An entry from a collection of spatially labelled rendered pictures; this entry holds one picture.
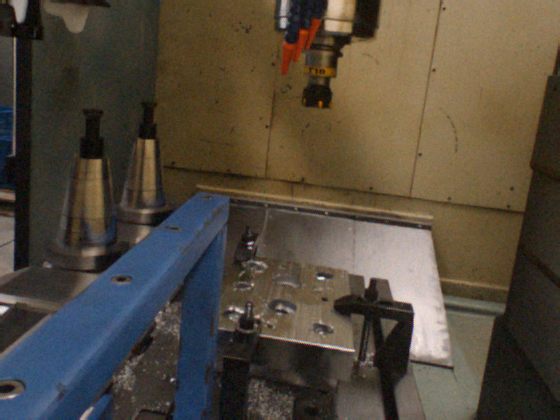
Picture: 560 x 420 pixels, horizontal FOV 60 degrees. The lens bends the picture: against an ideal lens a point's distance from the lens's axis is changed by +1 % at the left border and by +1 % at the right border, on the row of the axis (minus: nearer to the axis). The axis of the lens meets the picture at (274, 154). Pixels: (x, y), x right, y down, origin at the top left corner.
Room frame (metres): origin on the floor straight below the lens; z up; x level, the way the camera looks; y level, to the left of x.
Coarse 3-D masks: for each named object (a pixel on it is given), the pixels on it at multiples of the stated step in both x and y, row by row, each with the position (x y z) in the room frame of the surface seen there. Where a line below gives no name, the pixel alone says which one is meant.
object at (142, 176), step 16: (144, 144) 0.45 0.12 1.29; (160, 144) 0.46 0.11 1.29; (144, 160) 0.45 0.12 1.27; (160, 160) 0.46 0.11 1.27; (128, 176) 0.45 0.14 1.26; (144, 176) 0.45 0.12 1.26; (160, 176) 0.46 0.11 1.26; (128, 192) 0.45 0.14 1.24; (144, 192) 0.45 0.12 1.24; (160, 192) 0.46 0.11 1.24; (128, 208) 0.45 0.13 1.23; (144, 208) 0.44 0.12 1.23; (160, 208) 0.45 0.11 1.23
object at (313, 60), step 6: (306, 54) 0.75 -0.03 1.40; (312, 54) 0.73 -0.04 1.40; (306, 60) 0.74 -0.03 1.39; (312, 60) 0.73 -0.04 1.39; (318, 60) 0.73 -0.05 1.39; (324, 60) 0.73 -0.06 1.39; (330, 60) 0.73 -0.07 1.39; (336, 60) 0.74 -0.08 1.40; (312, 66) 0.73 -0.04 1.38; (318, 66) 0.73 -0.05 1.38; (324, 66) 0.73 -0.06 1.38; (330, 66) 0.73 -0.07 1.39; (336, 66) 0.74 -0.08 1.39
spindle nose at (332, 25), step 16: (288, 0) 0.70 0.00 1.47; (336, 0) 0.67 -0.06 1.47; (352, 0) 0.68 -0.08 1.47; (368, 0) 0.69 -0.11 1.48; (336, 16) 0.67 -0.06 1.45; (352, 16) 0.68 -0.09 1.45; (368, 16) 0.69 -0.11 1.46; (320, 32) 0.68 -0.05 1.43; (336, 32) 0.68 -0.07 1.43; (352, 32) 0.68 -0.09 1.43; (368, 32) 0.70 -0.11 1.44
